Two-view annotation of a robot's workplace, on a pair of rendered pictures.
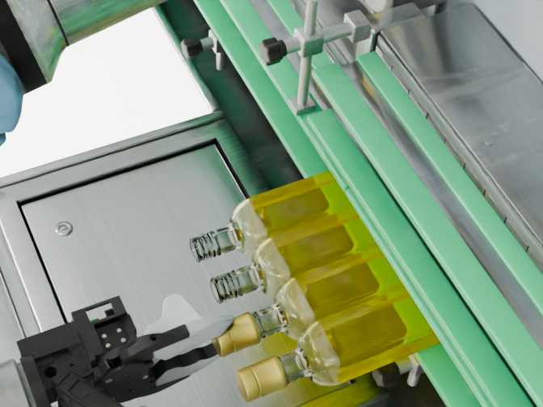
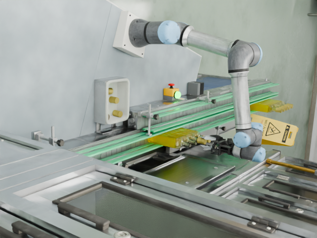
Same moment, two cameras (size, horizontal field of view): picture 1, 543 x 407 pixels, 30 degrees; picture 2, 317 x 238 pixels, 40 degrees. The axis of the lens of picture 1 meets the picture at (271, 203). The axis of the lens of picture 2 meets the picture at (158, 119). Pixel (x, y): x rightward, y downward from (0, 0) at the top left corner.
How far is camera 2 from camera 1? 266 cm
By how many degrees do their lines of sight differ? 94
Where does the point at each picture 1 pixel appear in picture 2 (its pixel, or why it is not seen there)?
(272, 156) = not seen: hidden behind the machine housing
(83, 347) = (223, 143)
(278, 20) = (123, 140)
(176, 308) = (206, 138)
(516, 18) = (130, 100)
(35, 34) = not seen: hidden behind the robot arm
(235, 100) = not seen: hidden behind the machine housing
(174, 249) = (177, 172)
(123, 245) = (182, 176)
